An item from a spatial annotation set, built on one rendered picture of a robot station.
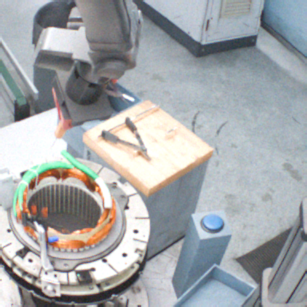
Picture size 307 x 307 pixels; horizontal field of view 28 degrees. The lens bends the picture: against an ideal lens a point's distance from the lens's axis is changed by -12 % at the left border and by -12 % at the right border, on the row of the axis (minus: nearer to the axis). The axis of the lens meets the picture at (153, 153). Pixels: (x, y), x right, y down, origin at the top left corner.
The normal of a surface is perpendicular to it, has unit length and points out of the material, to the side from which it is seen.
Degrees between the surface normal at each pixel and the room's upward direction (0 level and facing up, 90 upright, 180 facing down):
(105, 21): 123
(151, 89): 0
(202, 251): 90
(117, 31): 116
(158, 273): 0
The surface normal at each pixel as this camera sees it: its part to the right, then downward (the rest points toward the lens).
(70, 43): 0.27, -0.19
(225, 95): 0.13, -0.72
